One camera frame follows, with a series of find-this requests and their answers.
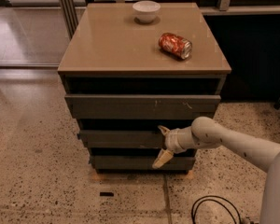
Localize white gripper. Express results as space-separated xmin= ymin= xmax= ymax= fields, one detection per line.
xmin=152 ymin=125 xmax=186 ymax=169

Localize grey drawer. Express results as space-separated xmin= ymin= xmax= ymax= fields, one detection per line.
xmin=90 ymin=156 xmax=195 ymax=171
xmin=78 ymin=130 xmax=164 ymax=148
xmin=65 ymin=94 xmax=221 ymax=119

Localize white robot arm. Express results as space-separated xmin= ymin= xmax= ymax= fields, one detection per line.
xmin=152 ymin=117 xmax=280 ymax=224

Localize grey bottom drawer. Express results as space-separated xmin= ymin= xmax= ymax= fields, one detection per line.
xmin=90 ymin=156 xmax=195 ymax=171

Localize grey drawer cabinet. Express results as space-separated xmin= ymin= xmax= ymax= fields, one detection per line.
xmin=57 ymin=2 xmax=232 ymax=175

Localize grey top drawer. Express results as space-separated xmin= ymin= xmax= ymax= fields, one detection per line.
xmin=65 ymin=94 xmax=221 ymax=119

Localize small black floor object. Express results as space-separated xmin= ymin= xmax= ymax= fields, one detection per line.
xmin=100 ymin=192 xmax=114 ymax=197

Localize red soda can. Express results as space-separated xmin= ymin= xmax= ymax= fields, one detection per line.
xmin=159 ymin=33 xmax=192 ymax=60

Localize white ceramic bowl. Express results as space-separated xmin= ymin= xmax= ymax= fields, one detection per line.
xmin=133 ymin=1 xmax=161 ymax=23

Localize black cable loop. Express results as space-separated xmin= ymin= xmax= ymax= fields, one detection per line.
xmin=190 ymin=195 xmax=243 ymax=224

